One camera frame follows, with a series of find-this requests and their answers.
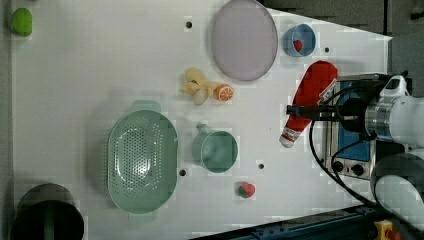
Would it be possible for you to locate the grey round plate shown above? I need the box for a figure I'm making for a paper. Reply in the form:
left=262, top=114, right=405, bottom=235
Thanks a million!
left=211, top=0, right=278, bottom=81

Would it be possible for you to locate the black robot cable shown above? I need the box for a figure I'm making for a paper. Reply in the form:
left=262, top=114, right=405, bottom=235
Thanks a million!
left=308, top=84, right=381, bottom=208

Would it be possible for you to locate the strawberry in blue bowl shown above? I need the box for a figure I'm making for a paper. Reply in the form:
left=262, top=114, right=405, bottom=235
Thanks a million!
left=293, top=40, right=303, bottom=52

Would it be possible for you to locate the peeled toy banana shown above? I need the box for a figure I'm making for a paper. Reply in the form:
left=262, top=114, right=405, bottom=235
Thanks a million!
left=181, top=68, right=218, bottom=105

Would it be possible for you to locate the black cup with green stick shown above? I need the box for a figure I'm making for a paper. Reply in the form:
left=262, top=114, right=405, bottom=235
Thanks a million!
left=10, top=183, right=85, bottom=240

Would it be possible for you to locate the strawberry on table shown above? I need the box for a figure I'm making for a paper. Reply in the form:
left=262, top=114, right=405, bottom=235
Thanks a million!
left=238, top=183, right=256, bottom=199

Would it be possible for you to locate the yellow red emergency button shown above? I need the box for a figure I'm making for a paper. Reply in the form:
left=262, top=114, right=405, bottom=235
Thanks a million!
left=374, top=220, right=402, bottom=240

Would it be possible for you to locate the orange slice toy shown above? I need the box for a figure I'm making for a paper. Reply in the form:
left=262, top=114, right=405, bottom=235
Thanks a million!
left=214, top=84, right=234, bottom=102

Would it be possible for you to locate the blue bowl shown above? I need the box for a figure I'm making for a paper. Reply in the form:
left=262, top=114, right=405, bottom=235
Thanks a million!
left=282, top=24, right=316, bottom=57

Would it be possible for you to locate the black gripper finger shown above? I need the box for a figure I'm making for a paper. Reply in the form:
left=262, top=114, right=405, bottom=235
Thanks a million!
left=286, top=105, right=338, bottom=121

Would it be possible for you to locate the green plastic strainer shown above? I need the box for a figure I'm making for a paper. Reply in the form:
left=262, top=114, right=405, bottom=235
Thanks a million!
left=107, top=100, right=178, bottom=222

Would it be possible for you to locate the green mug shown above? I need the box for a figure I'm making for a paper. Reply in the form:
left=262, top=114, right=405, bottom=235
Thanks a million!
left=192, top=124, right=238, bottom=173

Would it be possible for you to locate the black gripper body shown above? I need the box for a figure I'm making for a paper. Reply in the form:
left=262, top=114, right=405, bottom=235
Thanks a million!
left=336, top=98, right=367, bottom=134

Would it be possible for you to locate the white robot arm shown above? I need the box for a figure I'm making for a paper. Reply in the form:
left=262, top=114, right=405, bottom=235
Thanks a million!
left=286, top=75, right=424, bottom=231

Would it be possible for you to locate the green ball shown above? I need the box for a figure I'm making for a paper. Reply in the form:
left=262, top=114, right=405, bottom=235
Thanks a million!
left=11, top=8, right=33, bottom=37

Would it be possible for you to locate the red ketchup bottle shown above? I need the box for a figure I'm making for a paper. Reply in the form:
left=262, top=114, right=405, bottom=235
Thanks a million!
left=279, top=61, right=338, bottom=148

